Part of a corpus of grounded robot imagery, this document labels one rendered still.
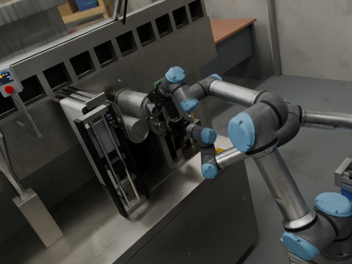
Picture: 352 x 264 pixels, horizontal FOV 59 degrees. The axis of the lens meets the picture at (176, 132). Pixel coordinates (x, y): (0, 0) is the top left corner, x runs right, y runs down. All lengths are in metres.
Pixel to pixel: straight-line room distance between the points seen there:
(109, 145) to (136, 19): 0.85
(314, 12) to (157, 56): 2.59
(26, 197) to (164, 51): 1.18
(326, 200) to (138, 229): 0.79
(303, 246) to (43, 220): 1.10
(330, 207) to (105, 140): 0.91
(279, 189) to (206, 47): 1.50
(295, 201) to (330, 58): 3.39
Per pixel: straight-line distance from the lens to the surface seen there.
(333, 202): 1.23
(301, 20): 4.36
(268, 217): 2.60
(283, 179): 1.07
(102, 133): 1.39
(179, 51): 2.18
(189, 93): 1.32
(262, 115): 1.02
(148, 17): 2.02
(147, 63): 2.01
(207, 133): 1.49
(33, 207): 1.56
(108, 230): 1.56
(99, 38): 1.83
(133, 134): 1.61
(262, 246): 2.43
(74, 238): 1.63
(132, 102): 1.68
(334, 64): 4.37
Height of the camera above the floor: 1.92
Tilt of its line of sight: 30 degrees down
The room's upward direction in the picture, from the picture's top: 18 degrees counter-clockwise
